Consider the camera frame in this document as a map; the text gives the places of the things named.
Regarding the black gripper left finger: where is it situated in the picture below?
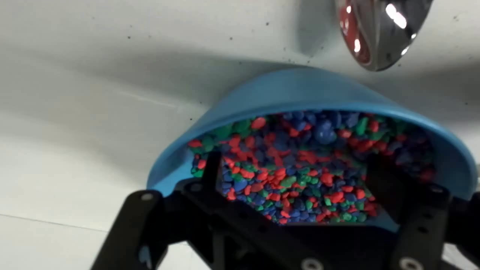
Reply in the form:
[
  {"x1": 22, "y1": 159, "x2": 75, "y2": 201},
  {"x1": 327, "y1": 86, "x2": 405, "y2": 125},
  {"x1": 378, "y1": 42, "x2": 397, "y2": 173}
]
[{"x1": 88, "y1": 149, "x2": 223, "y2": 270}]

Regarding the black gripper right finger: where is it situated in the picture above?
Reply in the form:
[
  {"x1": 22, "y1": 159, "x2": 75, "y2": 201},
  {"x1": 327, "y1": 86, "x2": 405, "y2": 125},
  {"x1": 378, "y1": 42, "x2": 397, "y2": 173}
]
[{"x1": 366, "y1": 155, "x2": 480, "y2": 270}]

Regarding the silver spoon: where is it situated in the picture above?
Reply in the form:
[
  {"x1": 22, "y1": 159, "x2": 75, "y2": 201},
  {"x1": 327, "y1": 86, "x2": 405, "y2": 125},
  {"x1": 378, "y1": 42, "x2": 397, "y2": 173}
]
[{"x1": 334, "y1": 0, "x2": 435, "y2": 72}]

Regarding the blue bowl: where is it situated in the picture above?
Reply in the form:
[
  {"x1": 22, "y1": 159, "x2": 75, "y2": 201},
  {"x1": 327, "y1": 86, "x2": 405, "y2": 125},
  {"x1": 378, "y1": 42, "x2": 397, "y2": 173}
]
[{"x1": 147, "y1": 66, "x2": 478, "y2": 234}]

